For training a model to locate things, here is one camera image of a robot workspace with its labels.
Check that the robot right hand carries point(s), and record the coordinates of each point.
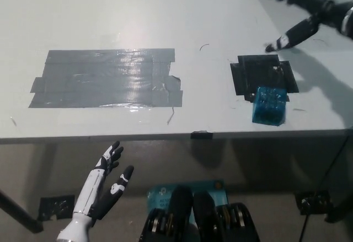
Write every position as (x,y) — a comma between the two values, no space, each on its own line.
(336,16)

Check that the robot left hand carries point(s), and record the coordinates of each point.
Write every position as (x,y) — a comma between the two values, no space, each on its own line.
(96,189)

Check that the blue taped rubik's cube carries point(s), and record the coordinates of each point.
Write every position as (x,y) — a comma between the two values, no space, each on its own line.
(268,105)

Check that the black tape patch on desk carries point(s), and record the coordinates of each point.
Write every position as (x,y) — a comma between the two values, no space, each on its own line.
(259,72)

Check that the black table leg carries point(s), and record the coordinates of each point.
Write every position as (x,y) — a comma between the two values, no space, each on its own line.
(340,210)
(19,213)

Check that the small black tape strip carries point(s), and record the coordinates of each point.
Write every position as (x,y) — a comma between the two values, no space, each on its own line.
(201,135)

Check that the grey duct tape patch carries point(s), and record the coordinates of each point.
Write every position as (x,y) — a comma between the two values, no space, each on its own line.
(107,78)

